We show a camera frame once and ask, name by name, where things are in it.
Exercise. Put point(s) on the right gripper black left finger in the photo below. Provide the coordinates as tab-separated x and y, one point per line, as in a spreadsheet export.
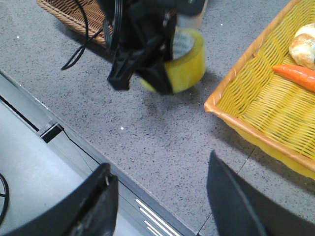
90	210

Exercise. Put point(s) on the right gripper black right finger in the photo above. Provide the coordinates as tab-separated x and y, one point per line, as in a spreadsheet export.
241	210

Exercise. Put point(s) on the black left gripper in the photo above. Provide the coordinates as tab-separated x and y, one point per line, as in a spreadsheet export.
142	33

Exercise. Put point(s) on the yellow tape roll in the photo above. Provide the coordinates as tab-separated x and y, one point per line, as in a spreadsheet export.
187	66

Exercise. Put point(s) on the brown wicker basket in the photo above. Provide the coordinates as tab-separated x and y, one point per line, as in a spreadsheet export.
69	13

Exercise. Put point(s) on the yellow woven basket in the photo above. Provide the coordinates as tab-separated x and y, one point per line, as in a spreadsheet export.
267	110

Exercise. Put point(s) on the orange toy carrot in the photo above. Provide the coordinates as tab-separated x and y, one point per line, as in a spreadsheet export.
300	75

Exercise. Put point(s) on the bread roll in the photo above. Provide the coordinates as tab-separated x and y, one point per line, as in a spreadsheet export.
302	48

